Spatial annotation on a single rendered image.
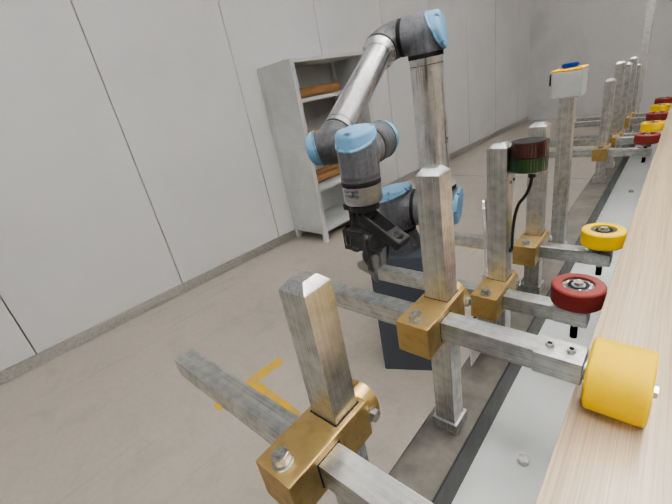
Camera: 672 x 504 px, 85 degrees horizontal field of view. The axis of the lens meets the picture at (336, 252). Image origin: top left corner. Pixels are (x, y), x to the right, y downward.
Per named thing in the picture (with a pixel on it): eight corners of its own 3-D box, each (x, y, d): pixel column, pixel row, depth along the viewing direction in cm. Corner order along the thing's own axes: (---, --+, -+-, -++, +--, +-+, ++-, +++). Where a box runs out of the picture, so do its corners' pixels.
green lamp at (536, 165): (504, 173, 64) (504, 160, 63) (515, 164, 67) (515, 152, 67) (542, 173, 60) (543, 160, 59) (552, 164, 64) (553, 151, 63)
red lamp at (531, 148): (504, 159, 63) (504, 145, 62) (515, 150, 66) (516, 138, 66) (543, 158, 59) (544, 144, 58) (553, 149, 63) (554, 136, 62)
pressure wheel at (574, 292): (542, 342, 67) (545, 287, 62) (553, 318, 72) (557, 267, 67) (595, 356, 61) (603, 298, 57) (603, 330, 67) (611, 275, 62)
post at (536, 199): (522, 305, 100) (528, 123, 81) (526, 299, 103) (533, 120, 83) (536, 308, 98) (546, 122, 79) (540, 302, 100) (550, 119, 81)
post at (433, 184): (437, 430, 67) (413, 169, 48) (446, 416, 69) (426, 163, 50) (455, 439, 65) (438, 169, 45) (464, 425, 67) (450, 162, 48)
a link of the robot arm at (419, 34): (424, 216, 160) (404, 18, 127) (466, 216, 152) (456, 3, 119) (414, 231, 149) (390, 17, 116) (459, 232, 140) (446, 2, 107)
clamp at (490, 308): (470, 316, 73) (469, 294, 71) (495, 284, 82) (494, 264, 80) (499, 323, 70) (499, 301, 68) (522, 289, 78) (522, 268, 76)
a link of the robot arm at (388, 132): (358, 121, 96) (337, 130, 86) (400, 115, 91) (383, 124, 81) (363, 157, 100) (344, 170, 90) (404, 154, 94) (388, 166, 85)
